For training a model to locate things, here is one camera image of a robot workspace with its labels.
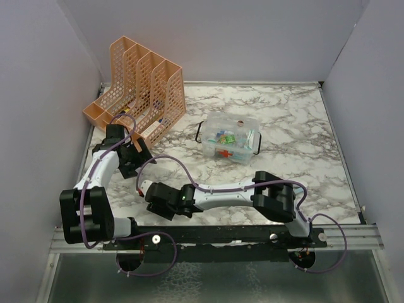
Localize clear plastic medicine box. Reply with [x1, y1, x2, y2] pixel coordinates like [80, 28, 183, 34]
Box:
[195, 112, 262, 164]

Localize clear teal blister packs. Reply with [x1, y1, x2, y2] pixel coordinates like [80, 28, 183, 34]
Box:
[233, 138, 253, 160]

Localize green small medicine box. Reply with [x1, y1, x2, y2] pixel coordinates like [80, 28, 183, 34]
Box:
[219, 134, 236, 144]

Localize clear teal sachet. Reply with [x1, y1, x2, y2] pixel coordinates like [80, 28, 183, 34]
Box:
[245, 129, 255, 150]

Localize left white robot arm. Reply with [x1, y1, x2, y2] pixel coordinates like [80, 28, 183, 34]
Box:
[59, 124, 152, 249]

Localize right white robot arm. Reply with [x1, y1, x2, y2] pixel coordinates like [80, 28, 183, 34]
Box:
[138, 171, 313, 247]

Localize peach plastic file organizer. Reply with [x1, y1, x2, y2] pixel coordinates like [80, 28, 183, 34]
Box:
[83, 36, 186, 148]

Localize light blue clip item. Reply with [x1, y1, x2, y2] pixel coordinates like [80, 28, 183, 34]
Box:
[294, 186, 304, 195]

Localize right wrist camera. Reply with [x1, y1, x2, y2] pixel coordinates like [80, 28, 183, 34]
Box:
[137, 180, 153, 198]

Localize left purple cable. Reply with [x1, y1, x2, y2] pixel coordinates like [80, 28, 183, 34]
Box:
[80, 113, 178, 278]

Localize purple cable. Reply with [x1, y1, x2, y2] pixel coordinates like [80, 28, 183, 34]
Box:
[136, 156, 350, 274]
[80, 113, 178, 278]

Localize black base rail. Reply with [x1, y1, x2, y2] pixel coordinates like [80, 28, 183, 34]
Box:
[103, 225, 327, 263]

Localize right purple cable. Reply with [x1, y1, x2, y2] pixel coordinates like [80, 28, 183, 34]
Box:
[136, 156, 350, 274]

